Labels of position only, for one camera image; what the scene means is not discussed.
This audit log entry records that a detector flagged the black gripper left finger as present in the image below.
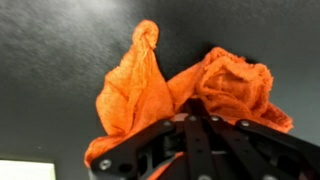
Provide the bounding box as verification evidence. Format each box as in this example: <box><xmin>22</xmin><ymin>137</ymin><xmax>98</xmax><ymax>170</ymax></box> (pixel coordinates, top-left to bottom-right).
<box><xmin>89</xmin><ymin>114</ymin><xmax>218</xmax><ymax>180</ymax></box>

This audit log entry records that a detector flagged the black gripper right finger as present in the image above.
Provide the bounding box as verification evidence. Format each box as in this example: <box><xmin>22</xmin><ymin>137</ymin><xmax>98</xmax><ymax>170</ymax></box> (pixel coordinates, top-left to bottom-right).
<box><xmin>199</xmin><ymin>114</ymin><xmax>320</xmax><ymax>180</ymax></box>

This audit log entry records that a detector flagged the orange towel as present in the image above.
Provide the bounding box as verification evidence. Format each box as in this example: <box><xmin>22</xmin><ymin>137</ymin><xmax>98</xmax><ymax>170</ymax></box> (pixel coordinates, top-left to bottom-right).
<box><xmin>83</xmin><ymin>19</ymin><xmax>294</xmax><ymax>180</ymax></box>

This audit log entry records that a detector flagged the white notepad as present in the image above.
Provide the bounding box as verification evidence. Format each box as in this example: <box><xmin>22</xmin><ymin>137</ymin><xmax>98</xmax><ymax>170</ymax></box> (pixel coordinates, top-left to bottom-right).
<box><xmin>0</xmin><ymin>159</ymin><xmax>56</xmax><ymax>180</ymax></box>

